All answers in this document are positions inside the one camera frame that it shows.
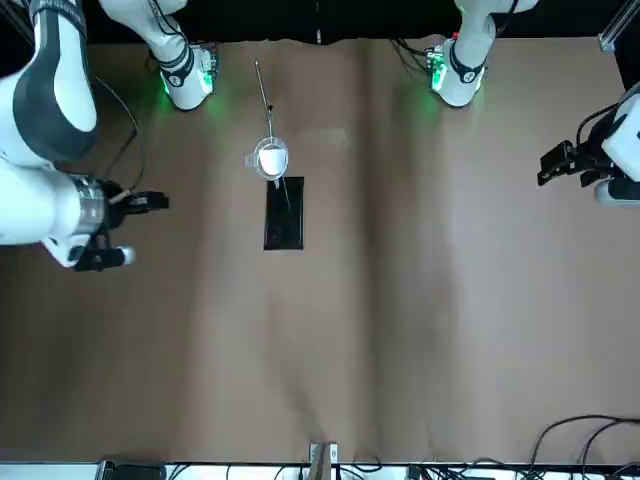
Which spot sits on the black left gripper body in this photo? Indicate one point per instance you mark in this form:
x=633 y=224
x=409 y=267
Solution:
x=592 y=159

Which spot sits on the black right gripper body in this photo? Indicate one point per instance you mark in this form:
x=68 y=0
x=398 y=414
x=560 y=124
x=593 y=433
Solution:
x=116 y=210

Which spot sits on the clear glass funnel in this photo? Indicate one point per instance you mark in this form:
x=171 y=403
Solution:
x=252 y=162

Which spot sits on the white filter paper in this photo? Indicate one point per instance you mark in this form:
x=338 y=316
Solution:
x=271 y=161

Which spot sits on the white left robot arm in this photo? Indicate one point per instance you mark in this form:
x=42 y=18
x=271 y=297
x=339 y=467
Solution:
x=465 y=75

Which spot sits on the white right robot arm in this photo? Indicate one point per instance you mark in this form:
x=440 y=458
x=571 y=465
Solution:
x=50 y=125

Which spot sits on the metal device box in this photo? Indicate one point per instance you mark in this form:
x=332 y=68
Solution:
x=135 y=471

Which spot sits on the aluminium frame post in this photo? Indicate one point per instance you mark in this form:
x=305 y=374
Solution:
x=617 y=27

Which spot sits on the aluminium camera post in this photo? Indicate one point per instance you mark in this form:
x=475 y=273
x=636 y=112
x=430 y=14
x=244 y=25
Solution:
x=322 y=460

